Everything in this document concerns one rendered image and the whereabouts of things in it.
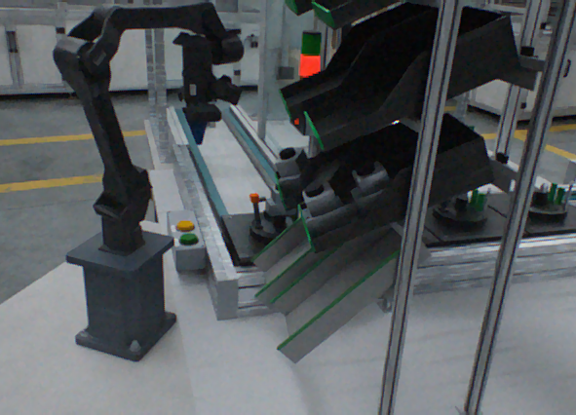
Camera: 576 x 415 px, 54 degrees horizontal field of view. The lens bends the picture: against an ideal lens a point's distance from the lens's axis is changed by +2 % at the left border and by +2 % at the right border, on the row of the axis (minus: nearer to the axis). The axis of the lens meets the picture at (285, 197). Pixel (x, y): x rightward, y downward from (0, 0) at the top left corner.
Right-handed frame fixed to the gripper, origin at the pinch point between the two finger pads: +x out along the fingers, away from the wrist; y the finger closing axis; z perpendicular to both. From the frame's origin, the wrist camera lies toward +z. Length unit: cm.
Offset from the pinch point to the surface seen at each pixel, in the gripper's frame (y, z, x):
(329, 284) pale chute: -33.3, 18.0, 19.0
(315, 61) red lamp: 21.7, 32.0, -9.3
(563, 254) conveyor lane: -11, 90, 33
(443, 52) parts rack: -48, 24, -24
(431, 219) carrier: 5, 61, 29
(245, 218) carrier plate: 13.8, 13.3, 28.5
